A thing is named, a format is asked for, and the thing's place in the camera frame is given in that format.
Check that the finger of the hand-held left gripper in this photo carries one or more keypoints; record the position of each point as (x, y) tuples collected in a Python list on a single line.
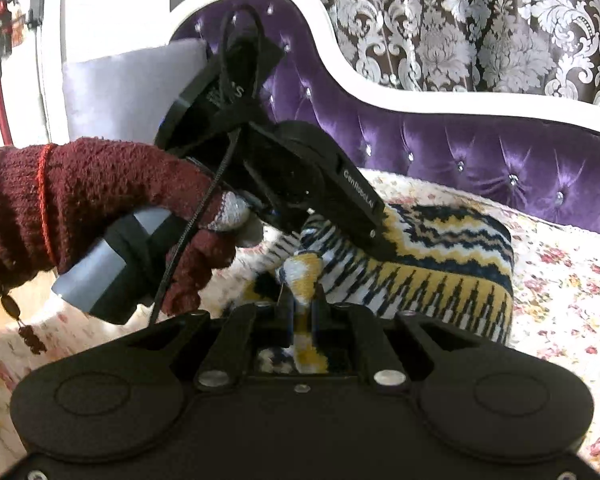
[(285, 217)]

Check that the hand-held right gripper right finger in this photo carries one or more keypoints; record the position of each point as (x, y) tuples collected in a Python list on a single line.
[(319, 317)]

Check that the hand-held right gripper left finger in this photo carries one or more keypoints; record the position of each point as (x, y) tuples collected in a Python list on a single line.
[(286, 317)]

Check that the navy yellow white knit sweater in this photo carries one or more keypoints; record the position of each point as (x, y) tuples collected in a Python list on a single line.
[(430, 270)]

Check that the person's left hand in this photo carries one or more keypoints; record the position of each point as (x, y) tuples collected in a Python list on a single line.
[(90, 185)]

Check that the grey pillow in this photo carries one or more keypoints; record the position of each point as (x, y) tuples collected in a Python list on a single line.
[(130, 90)]

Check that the brown silver damask curtain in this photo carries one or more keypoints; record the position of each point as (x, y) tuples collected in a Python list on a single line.
[(455, 20)]

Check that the floral bedspread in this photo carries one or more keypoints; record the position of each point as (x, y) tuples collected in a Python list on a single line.
[(560, 300)]

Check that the purple tufted sofa white frame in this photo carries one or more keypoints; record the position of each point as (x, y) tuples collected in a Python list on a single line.
[(455, 145)]

